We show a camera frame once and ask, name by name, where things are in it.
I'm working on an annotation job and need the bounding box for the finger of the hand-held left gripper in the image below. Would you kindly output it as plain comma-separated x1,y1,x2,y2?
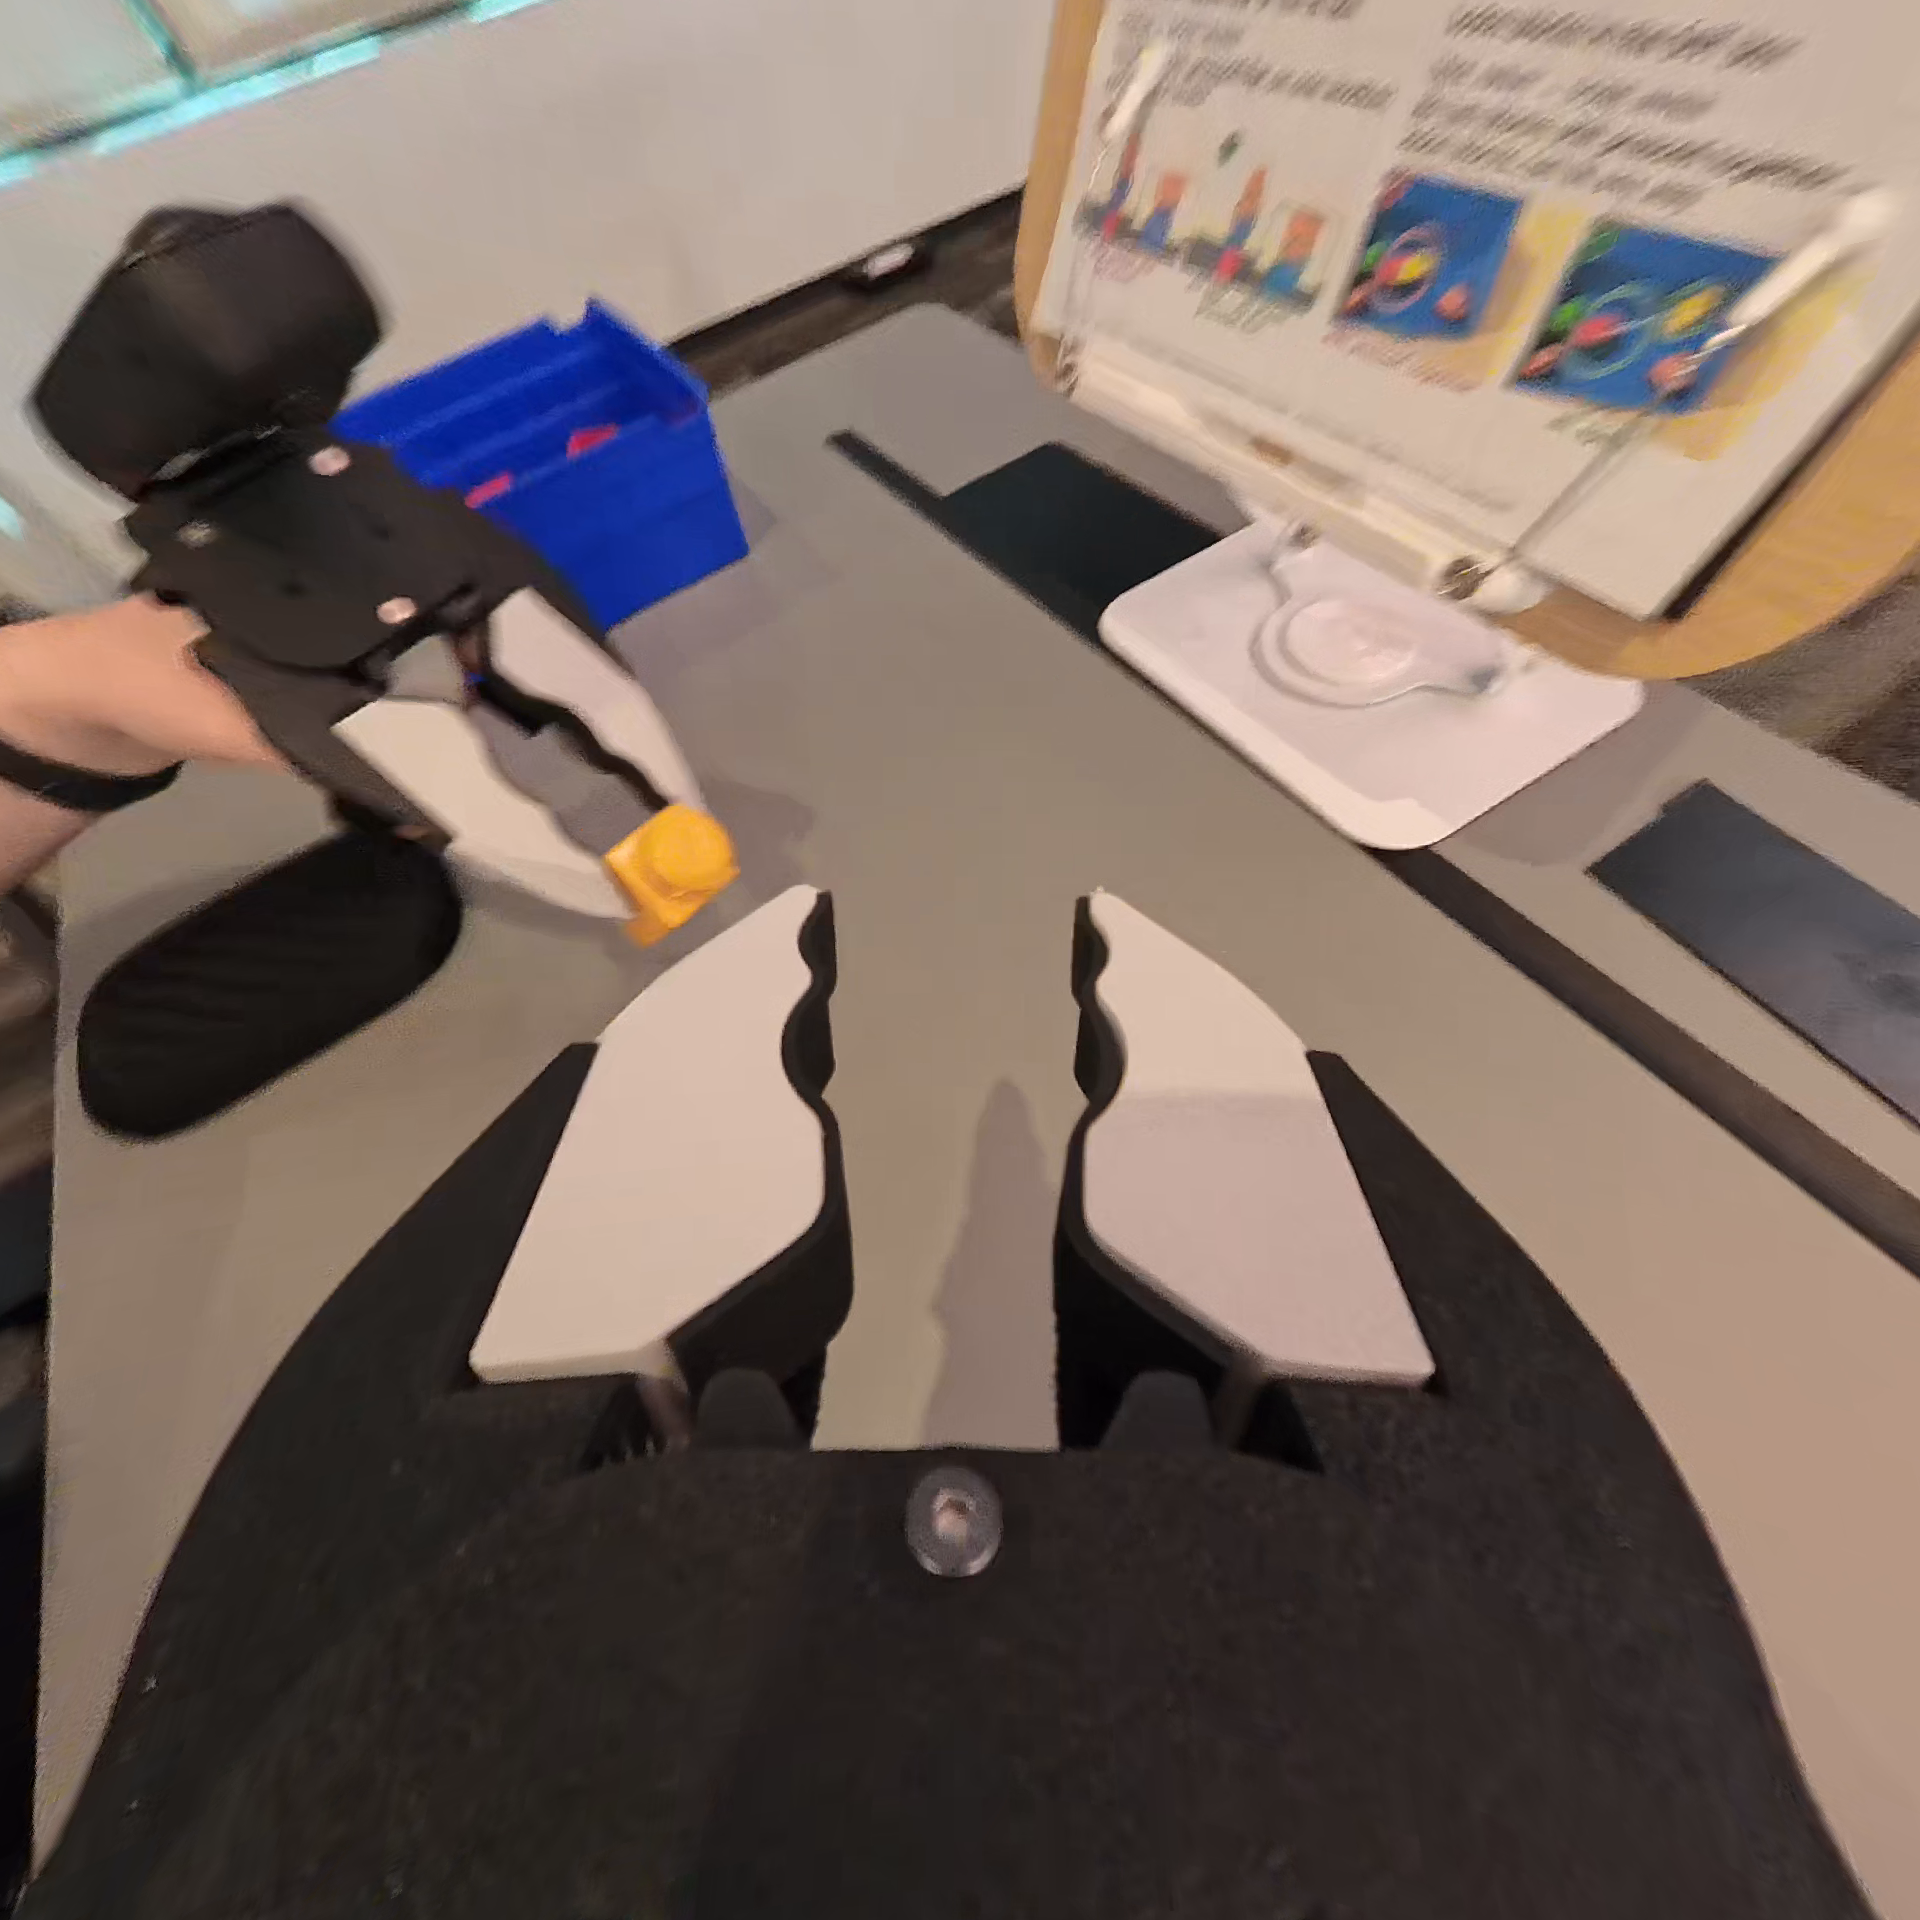
469,585,710,823
330,694,640,921

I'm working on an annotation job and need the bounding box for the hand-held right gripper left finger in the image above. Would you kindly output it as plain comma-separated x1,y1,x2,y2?
469,885,855,1422

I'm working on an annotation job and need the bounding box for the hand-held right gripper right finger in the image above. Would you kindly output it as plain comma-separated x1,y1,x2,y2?
1053,889,1437,1427

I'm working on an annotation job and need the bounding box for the blue plastic bin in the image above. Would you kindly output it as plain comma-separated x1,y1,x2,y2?
330,296,751,636

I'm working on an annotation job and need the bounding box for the orange mega block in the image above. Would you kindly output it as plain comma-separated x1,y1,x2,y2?
603,804,741,948

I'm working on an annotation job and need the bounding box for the person's left hand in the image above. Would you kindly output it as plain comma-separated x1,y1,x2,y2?
0,595,298,783

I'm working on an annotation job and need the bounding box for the black oval pad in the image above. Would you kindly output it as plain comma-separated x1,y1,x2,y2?
76,830,463,1145

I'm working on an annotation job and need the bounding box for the black wristband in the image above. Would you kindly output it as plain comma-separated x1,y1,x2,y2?
0,737,186,819

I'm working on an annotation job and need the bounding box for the white framed window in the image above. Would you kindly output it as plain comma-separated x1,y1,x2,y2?
0,0,548,192

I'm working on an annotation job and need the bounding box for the black rectangular pad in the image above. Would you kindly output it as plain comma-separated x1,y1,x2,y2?
1587,780,1920,1128

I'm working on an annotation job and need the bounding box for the wooden display board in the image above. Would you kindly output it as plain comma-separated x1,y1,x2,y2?
1014,0,1920,681

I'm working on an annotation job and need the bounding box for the printed instruction sheet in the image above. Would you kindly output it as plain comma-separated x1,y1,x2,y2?
1035,0,1920,620

